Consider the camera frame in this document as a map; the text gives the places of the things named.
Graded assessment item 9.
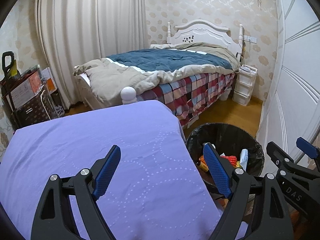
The white wardrobe door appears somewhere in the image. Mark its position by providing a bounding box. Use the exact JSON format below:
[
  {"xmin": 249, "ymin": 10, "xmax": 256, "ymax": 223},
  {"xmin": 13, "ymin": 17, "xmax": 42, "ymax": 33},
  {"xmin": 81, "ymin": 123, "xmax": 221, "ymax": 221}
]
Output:
[{"xmin": 255, "ymin": 0, "xmax": 320, "ymax": 165}]

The red foam net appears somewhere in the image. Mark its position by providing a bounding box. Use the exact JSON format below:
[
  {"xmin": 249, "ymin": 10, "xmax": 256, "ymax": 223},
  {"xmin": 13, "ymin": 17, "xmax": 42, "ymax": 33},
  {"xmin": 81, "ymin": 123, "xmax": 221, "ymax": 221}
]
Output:
[{"xmin": 222, "ymin": 155, "xmax": 238, "ymax": 167}]

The white and orange box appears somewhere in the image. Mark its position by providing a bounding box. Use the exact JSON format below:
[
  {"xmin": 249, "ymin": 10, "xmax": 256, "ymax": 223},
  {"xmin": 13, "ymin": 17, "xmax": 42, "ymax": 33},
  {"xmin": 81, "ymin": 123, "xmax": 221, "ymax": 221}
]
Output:
[{"xmin": 40, "ymin": 67, "xmax": 58, "ymax": 94}]

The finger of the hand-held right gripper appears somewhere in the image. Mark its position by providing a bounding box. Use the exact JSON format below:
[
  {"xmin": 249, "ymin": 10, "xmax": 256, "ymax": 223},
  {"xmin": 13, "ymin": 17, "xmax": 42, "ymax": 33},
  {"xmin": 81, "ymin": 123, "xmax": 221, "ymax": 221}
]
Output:
[
  {"xmin": 266, "ymin": 141, "xmax": 295, "ymax": 178},
  {"xmin": 296, "ymin": 137, "xmax": 320, "ymax": 173}
]

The bed with blue quilt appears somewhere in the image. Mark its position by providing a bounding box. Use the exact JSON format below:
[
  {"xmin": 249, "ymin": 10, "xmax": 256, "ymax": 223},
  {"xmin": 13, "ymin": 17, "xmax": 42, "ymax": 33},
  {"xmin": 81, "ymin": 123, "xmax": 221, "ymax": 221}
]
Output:
[{"xmin": 75, "ymin": 19, "xmax": 244, "ymax": 110}]

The dark hanging cable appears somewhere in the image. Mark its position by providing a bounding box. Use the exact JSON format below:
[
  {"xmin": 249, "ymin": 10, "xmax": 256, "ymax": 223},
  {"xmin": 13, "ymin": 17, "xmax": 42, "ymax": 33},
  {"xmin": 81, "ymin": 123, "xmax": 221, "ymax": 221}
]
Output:
[{"xmin": 236, "ymin": 39, "xmax": 247, "ymax": 67}]

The pale blue yarn ball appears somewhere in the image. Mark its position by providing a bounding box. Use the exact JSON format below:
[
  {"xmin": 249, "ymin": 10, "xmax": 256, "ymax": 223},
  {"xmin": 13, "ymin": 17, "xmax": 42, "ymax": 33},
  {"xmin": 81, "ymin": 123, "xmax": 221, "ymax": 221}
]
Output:
[{"xmin": 239, "ymin": 149, "xmax": 250, "ymax": 170}]

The plaid bedsheet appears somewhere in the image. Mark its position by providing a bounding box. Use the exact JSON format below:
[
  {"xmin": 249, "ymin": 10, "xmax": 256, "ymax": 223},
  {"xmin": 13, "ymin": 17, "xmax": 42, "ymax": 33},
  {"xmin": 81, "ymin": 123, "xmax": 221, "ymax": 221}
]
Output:
[{"xmin": 136, "ymin": 71, "xmax": 237, "ymax": 128}]

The blue and beige duvet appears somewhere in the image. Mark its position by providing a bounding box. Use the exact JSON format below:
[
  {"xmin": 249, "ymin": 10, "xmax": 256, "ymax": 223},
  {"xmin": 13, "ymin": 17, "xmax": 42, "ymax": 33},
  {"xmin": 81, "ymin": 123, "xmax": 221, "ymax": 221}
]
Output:
[{"xmin": 73, "ymin": 42, "xmax": 240, "ymax": 103}]

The white plastic bucket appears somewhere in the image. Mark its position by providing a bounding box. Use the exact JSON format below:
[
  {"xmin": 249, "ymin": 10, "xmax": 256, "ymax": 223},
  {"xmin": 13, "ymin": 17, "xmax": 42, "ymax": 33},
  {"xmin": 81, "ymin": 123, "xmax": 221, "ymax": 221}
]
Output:
[{"xmin": 220, "ymin": 89, "xmax": 232, "ymax": 102}]

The cardboard box with orange label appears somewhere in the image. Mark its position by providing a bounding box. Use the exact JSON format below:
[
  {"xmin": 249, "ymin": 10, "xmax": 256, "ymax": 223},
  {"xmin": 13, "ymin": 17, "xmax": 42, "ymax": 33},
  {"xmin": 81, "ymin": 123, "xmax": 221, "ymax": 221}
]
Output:
[{"xmin": 5, "ymin": 70, "xmax": 42, "ymax": 109}]

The cream striped curtain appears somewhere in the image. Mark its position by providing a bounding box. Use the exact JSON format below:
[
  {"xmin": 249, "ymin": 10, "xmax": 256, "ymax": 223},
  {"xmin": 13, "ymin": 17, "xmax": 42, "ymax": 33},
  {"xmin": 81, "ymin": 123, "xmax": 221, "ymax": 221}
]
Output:
[{"xmin": 35, "ymin": 0, "xmax": 148, "ymax": 110}]

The white plastic drawer unit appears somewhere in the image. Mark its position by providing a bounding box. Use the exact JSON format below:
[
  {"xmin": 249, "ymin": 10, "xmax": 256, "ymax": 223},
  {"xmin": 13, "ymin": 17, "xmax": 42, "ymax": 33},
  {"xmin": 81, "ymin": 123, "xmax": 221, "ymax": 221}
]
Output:
[{"xmin": 232, "ymin": 65, "xmax": 258, "ymax": 105}]

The brown patterned suitcase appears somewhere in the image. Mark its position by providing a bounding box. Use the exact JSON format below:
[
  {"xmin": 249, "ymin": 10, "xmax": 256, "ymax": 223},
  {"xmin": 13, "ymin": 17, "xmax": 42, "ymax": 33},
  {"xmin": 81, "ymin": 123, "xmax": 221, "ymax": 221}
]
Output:
[{"xmin": 11, "ymin": 92, "xmax": 54, "ymax": 129}]

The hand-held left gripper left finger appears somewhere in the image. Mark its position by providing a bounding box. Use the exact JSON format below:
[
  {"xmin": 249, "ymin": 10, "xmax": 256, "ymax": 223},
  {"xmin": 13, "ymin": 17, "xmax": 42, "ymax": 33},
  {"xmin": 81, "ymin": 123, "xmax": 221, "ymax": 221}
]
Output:
[{"xmin": 30, "ymin": 144, "xmax": 122, "ymax": 240}]

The black bin with bag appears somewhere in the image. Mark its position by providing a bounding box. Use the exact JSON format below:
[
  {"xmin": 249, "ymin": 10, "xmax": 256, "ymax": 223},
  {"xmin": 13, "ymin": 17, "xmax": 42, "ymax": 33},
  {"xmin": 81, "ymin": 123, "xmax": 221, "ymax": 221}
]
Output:
[{"xmin": 185, "ymin": 122, "xmax": 265, "ymax": 200}]

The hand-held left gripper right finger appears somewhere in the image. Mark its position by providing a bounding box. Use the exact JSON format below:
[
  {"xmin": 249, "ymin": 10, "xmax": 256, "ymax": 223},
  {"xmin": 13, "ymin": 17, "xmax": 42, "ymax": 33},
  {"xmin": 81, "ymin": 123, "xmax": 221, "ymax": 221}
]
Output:
[{"xmin": 202, "ymin": 142, "xmax": 292, "ymax": 240}]

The black hand trolley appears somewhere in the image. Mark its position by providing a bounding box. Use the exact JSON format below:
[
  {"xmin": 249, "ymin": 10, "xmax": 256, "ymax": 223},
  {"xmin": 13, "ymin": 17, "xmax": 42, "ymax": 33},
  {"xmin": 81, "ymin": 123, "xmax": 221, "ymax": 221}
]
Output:
[{"xmin": 0, "ymin": 51, "xmax": 18, "ymax": 130}]

